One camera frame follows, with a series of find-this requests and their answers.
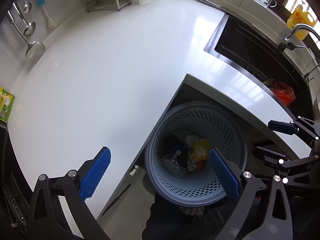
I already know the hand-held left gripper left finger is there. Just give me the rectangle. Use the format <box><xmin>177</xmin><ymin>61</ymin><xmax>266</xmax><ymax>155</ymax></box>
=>
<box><xmin>26</xmin><ymin>146</ymin><xmax>112</xmax><ymax>240</ymax></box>

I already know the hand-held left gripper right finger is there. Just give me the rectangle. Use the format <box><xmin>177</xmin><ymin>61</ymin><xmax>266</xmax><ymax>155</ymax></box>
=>
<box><xmin>209</xmin><ymin>148</ymin><xmax>293</xmax><ymax>240</ymax></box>

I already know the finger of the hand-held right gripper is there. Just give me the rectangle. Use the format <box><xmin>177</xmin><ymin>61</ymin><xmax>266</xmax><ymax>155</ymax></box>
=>
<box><xmin>252</xmin><ymin>146</ymin><xmax>320</xmax><ymax>180</ymax></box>
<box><xmin>267</xmin><ymin>116</ymin><xmax>320</xmax><ymax>142</ymax></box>

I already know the white paper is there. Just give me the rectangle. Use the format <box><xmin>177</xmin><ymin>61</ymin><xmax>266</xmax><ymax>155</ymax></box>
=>
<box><xmin>187</xmin><ymin>152</ymin><xmax>200</xmax><ymax>172</ymax></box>

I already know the yellow plastic ring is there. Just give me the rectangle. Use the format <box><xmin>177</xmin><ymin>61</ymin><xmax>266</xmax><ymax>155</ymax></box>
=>
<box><xmin>193</xmin><ymin>141</ymin><xmax>210</xmax><ymax>160</ymax></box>

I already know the blue-grey perforated wastebasket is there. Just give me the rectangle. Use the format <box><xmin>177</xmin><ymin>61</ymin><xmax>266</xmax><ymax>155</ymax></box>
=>
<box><xmin>144</xmin><ymin>101</ymin><xmax>248</xmax><ymax>207</ymax></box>

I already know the clear plastic cup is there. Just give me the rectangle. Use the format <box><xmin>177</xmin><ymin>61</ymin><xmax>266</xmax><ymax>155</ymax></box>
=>
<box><xmin>160</xmin><ymin>154</ymin><xmax>187</xmax><ymax>178</ymax></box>

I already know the dark grey cloth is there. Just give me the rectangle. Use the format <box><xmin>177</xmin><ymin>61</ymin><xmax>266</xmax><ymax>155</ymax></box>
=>
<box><xmin>162</xmin><ymin>134</ymin><xmax>190</xmax><ymax>168</ymax></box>

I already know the red plastic bag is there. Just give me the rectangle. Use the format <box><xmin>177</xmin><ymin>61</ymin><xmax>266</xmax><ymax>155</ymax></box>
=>
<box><xmin>271</xmin><ymin>82</ymin><xmax>296</xmax><ymax>107</ymax></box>

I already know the person's dark clothing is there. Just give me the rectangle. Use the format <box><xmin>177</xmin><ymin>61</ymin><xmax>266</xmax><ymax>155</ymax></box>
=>
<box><xmin>142</xmin><ymin>192</ymin><xmax>225</xmax><ymax>240</ymax></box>

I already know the black gas stove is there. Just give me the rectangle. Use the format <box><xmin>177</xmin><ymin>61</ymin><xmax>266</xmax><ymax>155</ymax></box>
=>
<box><xmin>0</xmin><ymin>125</ymin><xmax>33</xmax><ymax>240</ymax></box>

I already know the black kitchen sink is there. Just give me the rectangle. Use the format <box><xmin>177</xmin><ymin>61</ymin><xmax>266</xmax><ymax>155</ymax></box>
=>
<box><xmin>204</xmin><ymin>12</ymin><xmax>313</xmax><ymax>110</ymax></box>

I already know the steel faucet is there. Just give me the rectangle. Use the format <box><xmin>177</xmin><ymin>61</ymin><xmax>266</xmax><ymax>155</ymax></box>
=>
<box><xmin>277</xmin><ymin>23</ymin><xmax>320</xmax><ymax>53</ymax></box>

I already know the yellow detergent bottle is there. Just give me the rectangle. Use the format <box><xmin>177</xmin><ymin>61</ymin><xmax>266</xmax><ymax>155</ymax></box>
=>
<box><xmin>286</xmin><ymin>1</ymin><xmax>317</xmax><ymax>39</ymax></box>

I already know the yellow-green seasoning pouch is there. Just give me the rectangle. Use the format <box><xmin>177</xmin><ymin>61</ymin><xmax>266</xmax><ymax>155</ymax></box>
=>
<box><xmin>0</xmin><ymin>87</ymin><xmax>16</xmax><ymax>123</ymax></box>

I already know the large steel ladle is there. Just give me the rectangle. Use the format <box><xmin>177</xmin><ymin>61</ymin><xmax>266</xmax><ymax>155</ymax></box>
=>
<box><xmin>6</xmin><ymin>10</ymin><xmax>46</xmax><ymax>60</ymax></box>

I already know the steel kitchen knife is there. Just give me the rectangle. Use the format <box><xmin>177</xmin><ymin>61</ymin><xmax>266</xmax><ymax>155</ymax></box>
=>
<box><xmin>196</xmin><ymin>0</ymin><xmax>253</xmax><ymax>28</ymax></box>

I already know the white bottle brush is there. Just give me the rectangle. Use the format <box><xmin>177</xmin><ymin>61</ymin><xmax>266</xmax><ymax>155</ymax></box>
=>
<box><xmin>35</xmin><ymin>0</ymin><xmax>57</xmax><ymax>29</ymax></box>

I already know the steel smiley spoon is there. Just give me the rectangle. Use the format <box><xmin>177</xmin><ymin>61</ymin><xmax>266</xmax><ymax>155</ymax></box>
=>
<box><xmin>20</xmin><ymin>0</ymin><xmax>32</xmax><ymax>14</ymax></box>

